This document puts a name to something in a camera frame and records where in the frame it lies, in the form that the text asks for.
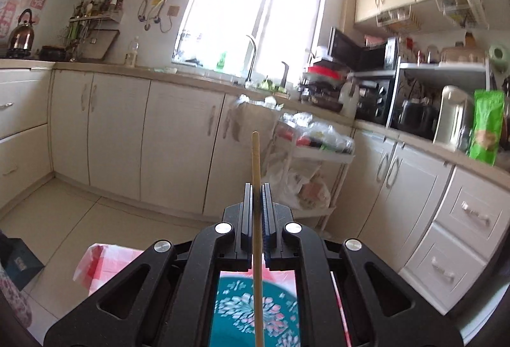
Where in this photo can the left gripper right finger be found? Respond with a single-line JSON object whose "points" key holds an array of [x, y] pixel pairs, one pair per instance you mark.
{"points": [[346, 295]]}

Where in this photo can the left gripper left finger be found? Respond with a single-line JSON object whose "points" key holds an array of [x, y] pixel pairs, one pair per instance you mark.
{"points": [[166, 296]]}

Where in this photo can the wooden chopstick apart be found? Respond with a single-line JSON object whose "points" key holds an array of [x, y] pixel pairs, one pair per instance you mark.
{"points": [[257, 241]]}

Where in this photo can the kitchen faucet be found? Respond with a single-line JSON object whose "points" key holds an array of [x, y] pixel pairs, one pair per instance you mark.
{"points": [[252, 59]]}

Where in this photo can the teal perforated plastic basket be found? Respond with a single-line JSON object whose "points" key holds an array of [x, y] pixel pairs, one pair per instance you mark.
{"points": [[234, 314]]}

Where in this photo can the white plastic bag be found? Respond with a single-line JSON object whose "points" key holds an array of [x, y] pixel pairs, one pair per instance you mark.
{"points": [[302, 187]]}

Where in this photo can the red white checkered tablecloth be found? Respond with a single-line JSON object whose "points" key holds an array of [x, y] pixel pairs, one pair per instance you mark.
{"points": [[102, 261]]}

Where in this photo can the white rolling cart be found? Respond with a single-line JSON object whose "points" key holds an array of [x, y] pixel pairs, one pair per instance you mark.
{"points": [[303, 136]]}

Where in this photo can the black toaster oven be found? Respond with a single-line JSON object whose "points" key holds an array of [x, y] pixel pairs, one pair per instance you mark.
{"points": [[375, 97]]}

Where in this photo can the green dish soap bottle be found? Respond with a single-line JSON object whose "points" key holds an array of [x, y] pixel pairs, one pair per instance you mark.
{"points": [[221, 63]]}

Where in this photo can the white thermos pot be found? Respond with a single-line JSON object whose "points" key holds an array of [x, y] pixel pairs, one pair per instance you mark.
{"points": [[455, 122]]}

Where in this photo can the black microwave oven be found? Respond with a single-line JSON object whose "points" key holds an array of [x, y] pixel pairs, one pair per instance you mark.
{"points": [[345, 51]]}

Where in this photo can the clear oil bottle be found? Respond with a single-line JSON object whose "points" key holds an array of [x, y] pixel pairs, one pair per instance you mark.
{"points": [[132, 53]]}

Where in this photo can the green snack bag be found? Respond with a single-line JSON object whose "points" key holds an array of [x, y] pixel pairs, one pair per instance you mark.
{"points": [[488, 122]]}

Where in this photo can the steel kettle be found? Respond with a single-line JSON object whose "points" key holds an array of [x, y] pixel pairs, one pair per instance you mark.
{"points": [[22, 37]]}

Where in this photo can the wall spice rack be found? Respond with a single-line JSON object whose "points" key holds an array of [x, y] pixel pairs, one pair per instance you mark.
{"points": [[93, 29]]}

